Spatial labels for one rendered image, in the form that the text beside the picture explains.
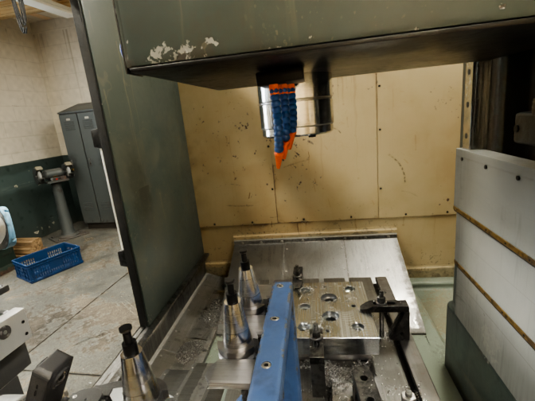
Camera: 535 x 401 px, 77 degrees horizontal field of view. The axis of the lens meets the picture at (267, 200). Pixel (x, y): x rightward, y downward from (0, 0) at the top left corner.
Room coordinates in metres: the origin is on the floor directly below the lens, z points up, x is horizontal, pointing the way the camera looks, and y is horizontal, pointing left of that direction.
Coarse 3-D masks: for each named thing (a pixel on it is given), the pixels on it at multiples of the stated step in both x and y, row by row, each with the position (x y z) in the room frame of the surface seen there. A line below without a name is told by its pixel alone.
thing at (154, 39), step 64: (128, 0) 0.47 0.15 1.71; (192, 0) 0.46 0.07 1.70; (256, 0) 0.45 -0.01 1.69; (320, 0) 0.44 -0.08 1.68; (384, 0) 0.43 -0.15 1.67; (448, 0) 0.41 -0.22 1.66; (512, 0) 0.40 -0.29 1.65; (128, 64) 0.48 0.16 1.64; (192, 64) 0.46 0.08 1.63; (256, 64) 0.52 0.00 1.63; (320, 64) 0.59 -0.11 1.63; (384, 64) 0.69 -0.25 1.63
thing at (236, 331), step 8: (224, 304) 0.45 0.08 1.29; (232, 304) 0.45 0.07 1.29; (240, 304) 0.45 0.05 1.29; (224, 312) 0.45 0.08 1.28; (232, 312) 0.44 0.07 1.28; (240, 312) 0.45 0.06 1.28; (224, 320) 0.45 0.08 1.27; (232, 320) 0.44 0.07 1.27; (240, 320) 0.44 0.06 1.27; (224, 328) 0.45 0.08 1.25; (232, 328) 0.44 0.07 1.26; (240, 328) 0.44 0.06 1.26; (248, 328) 0.45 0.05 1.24; (224, 336) 0.45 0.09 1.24; (232, 336) 0.44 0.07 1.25; (240, 336) 0.44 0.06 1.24; (248, 336) 0.45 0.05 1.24; (224, 344) 0.45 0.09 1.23; (232, 344) 0.43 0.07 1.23; (240, 344) 0.44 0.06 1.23; (248, 344) 0.44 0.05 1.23
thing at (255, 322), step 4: (248, 316) 0.53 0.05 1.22; (252, 316) 0.53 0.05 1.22; (256, 316) 0.53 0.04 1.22; (260, 316) 0.53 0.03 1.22; (264, 316) 0.52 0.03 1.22; (248, 320) 0.52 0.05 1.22; (252, 320) 0.52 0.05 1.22; (256, 320) 0.52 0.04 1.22; (260, 320) 0.51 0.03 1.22; (248, 324) 0.51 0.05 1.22; (252, 324) 0.51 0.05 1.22; (256, 324) 0.50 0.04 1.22; (260, 324) 0.50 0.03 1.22; (252, 328) 0.49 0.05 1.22; (256, 328) 0.49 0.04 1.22; (260, 328) 0.49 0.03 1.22; (256, 332) 0.48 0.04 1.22; (260, 332) 0.48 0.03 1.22
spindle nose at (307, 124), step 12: (312, 72) 0.69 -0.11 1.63; (324, 72) 0.71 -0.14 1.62; (300, 84) 0.69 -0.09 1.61; (312, 84) 0.69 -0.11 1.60; (324, 84) 0.71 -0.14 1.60; (264, 96) 0.72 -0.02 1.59; (300, 96) 0.68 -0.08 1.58; (312, 96) 0.69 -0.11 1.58; (324, 96) 0.71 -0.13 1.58; (264, 108) 0.72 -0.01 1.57; (300, 108) 0.68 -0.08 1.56; (312, 108) 0.69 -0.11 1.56; (324, 108) 0.70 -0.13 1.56; (264, 120) 0.73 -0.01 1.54; (300, 120) 0.68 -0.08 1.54; (312, 120) 0.69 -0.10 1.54; (324, 120) 0.70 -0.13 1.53; (264, 132) 0.74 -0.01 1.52; (300, 132) 0.69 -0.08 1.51; (312, 132) 0.69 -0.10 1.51; (324, 132) 0.71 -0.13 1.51
